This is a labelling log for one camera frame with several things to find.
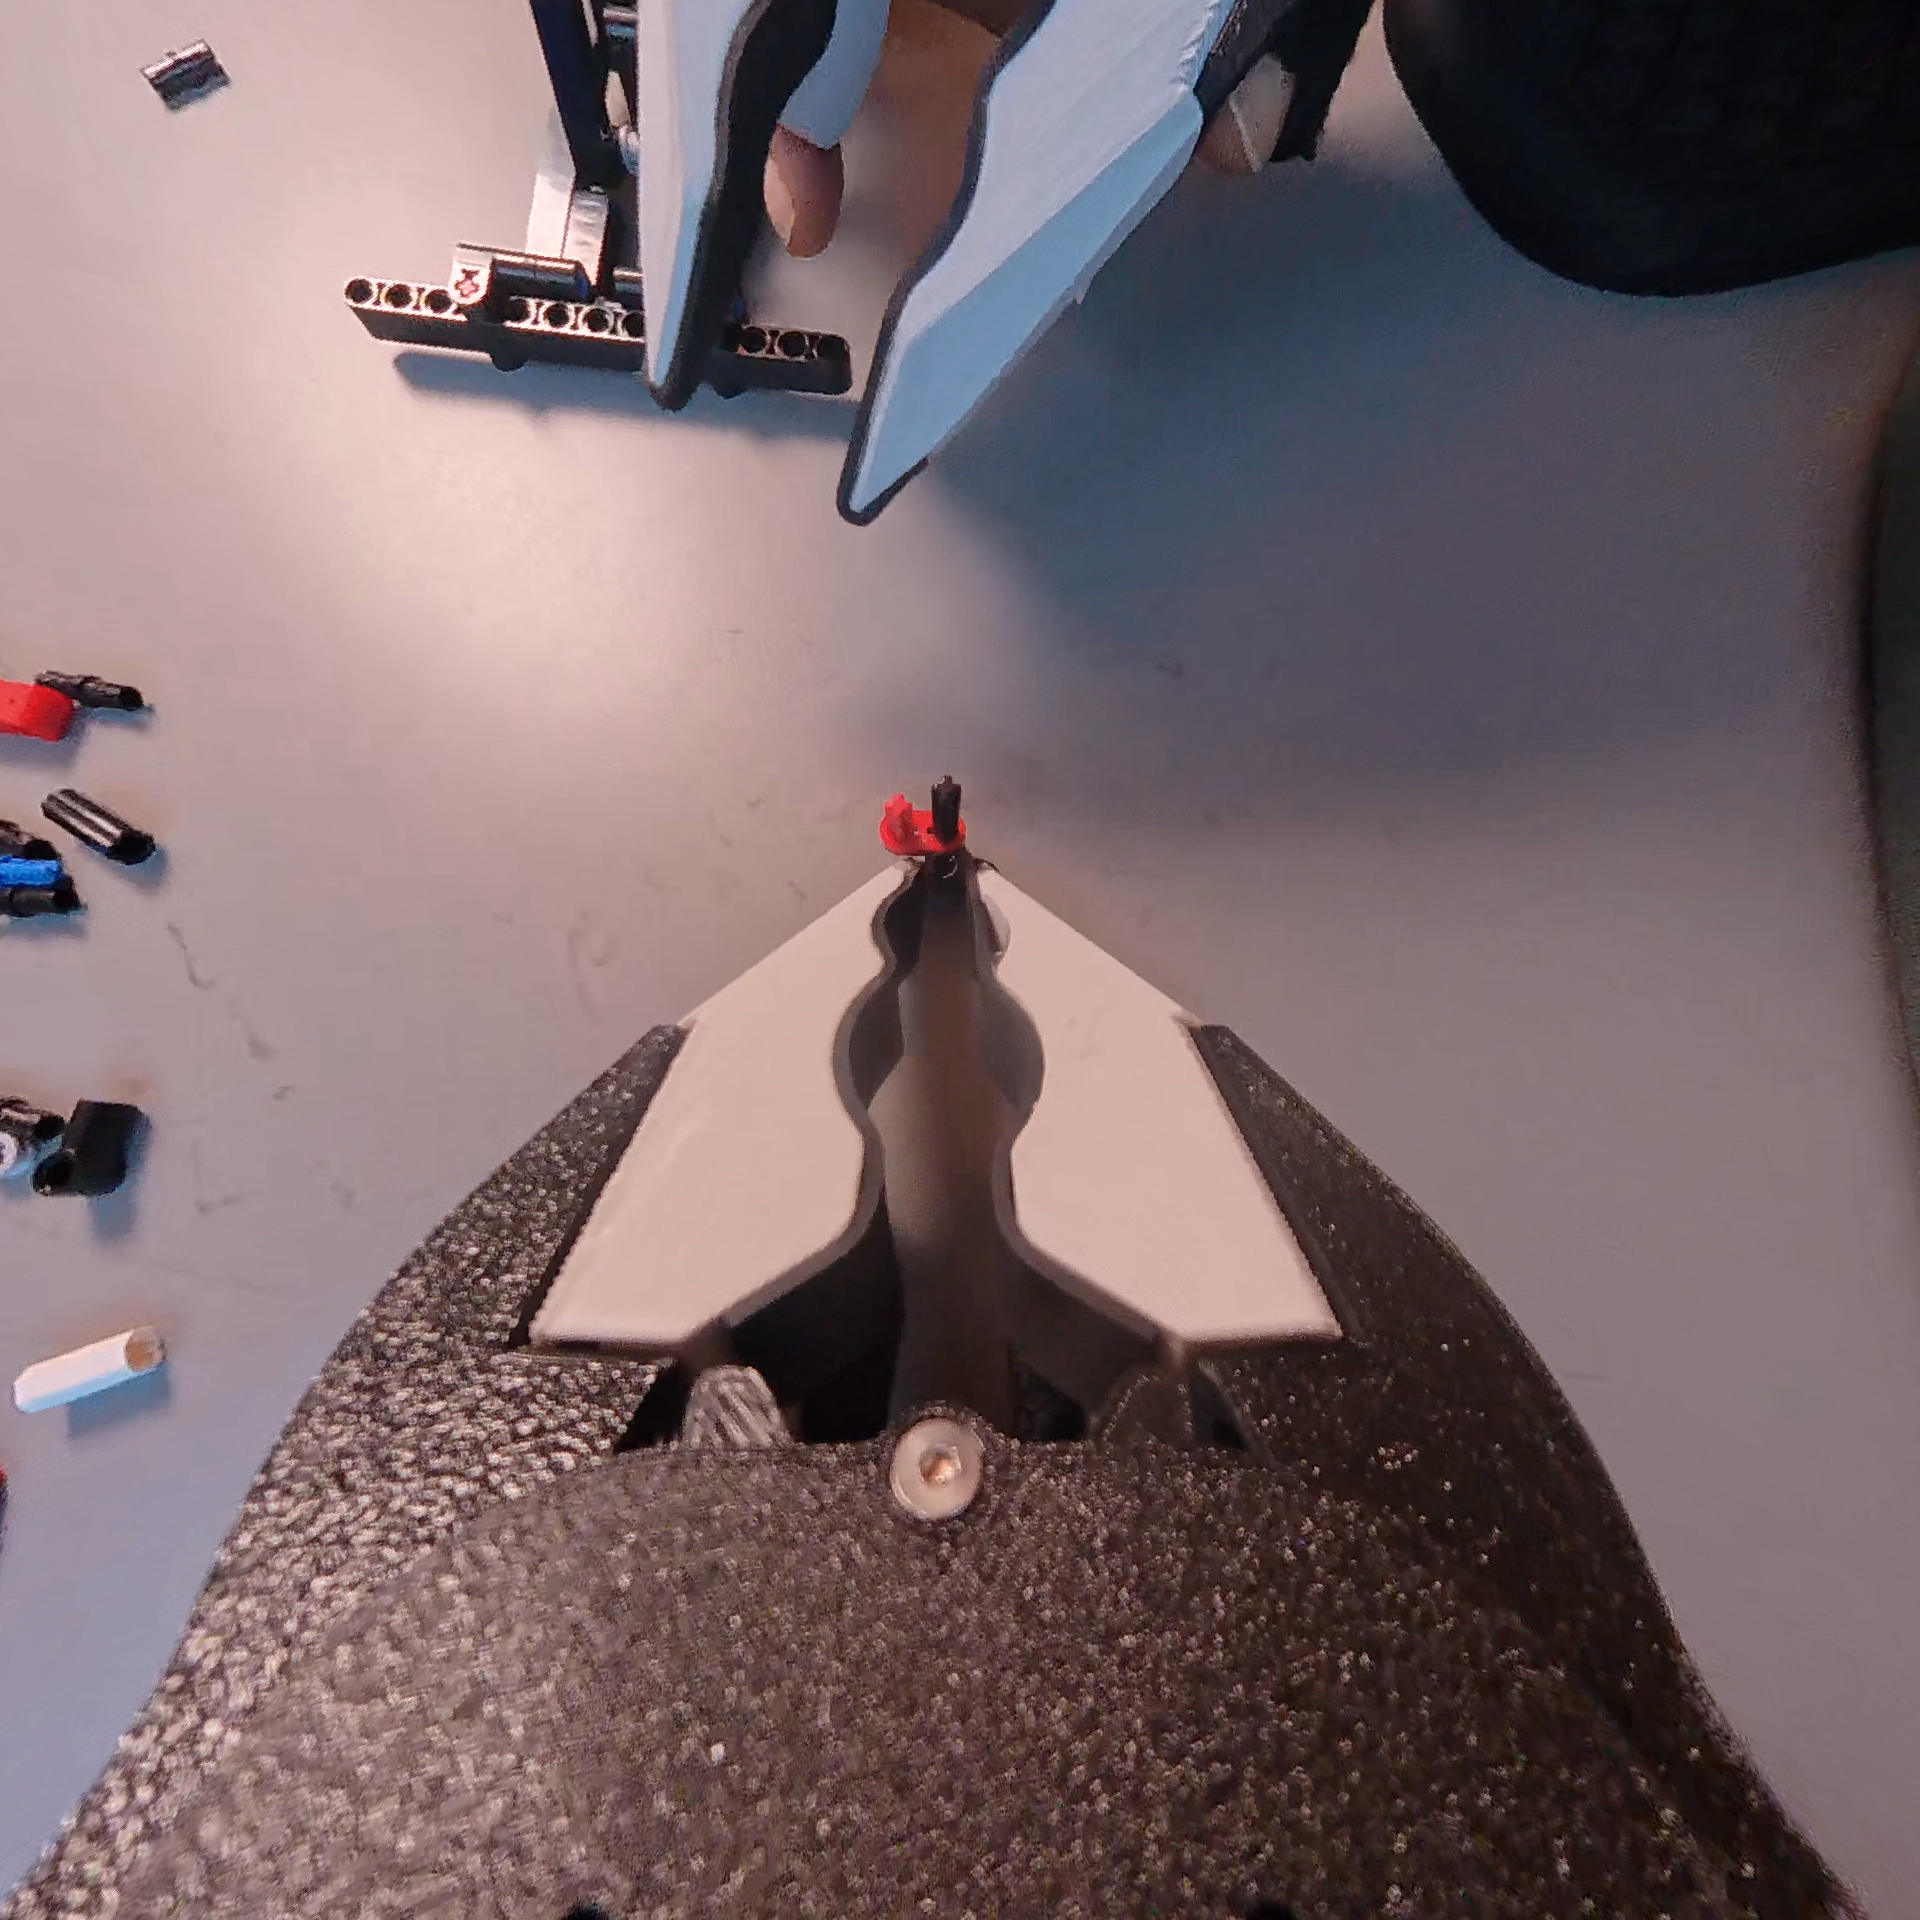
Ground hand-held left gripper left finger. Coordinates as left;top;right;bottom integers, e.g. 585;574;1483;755
527;861;920;1361

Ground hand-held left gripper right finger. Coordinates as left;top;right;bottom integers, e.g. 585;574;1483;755
967;861;1347;1369

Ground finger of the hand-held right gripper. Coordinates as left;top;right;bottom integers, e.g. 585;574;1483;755
637;0;755;414
835;0;1243;528

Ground brick vehicle model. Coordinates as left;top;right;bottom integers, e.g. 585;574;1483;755
343;0;854;401

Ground grey desk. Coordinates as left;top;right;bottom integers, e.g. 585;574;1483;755
0;0;1920;1876

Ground black angle connector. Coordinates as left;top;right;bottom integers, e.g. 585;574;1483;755
31;1100;145;1200

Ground white tube connector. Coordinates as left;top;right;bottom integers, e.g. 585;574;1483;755
12;1323;167;1418

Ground black tube connector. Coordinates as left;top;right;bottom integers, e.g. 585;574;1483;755
38;786;157;868

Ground black and blue pins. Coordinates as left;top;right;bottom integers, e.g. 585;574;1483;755
0;820;84;920

